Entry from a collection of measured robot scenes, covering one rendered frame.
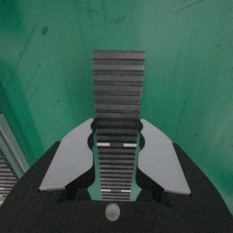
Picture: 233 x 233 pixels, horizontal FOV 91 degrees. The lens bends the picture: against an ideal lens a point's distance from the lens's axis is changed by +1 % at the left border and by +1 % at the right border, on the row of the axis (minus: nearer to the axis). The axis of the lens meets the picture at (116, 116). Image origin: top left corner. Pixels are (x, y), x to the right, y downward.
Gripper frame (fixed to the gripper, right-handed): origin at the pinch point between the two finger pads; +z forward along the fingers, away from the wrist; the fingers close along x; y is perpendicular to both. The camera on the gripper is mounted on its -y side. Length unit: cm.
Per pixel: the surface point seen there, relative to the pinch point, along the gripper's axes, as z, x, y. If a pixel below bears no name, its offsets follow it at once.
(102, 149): 0.0, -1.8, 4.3
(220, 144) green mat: 3.5, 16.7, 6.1
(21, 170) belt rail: 2.3, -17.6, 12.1
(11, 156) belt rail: 1.5, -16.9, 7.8
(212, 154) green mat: 3.5, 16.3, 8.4
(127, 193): 0.1, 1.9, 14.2
